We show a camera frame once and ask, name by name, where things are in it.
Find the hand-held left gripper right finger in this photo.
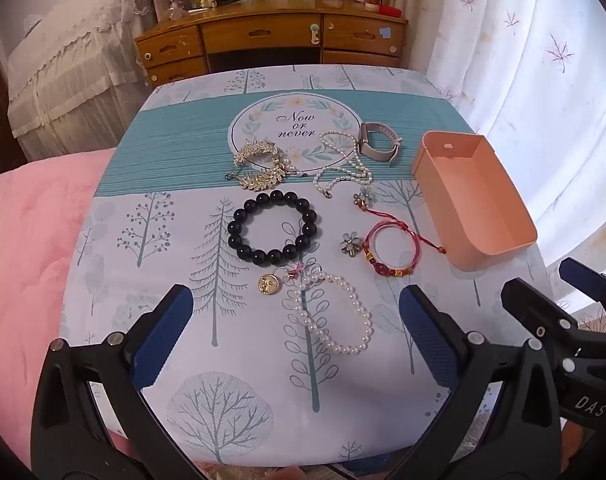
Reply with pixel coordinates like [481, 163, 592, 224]
[383, 284, 576, 480]

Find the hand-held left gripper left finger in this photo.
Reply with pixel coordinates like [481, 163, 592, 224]
[30, 284, 204, 480]

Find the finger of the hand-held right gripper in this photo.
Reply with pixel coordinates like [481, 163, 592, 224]
[500, 276, 586, 358]
[558, 257, 606, 311]

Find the red string bracelet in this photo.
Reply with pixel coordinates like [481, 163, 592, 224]
[361, 209, 447, 279]

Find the black bead bracelet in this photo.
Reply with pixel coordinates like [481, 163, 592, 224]
[226, 191, 319, 267]

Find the blue flower clip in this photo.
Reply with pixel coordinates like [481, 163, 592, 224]
[352, 187, 380, 212]
[338, 232, 365, 258]

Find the peach plastic box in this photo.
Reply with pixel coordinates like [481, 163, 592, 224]
[411, 130, 538, 273]

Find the white pearl necklace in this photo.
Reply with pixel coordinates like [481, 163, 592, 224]
[312, 129, 374, 200]

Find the gold leaf bracelet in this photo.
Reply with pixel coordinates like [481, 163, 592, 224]
[225, 139, 310, 192]

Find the tree print tablecloth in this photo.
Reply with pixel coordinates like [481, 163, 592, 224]
[58, 63, 558, 480]

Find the pink blanket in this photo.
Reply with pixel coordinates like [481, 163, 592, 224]
[0, 149, 134, 480]

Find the white leaf print curtain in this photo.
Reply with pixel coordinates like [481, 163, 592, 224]
[390, 0, 606, 318]

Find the wooden drawer desk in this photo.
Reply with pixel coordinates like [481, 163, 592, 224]
[134, 0, 409, 87]

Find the white pearl bracelet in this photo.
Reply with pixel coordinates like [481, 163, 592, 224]
[255, 262, 373, 356]

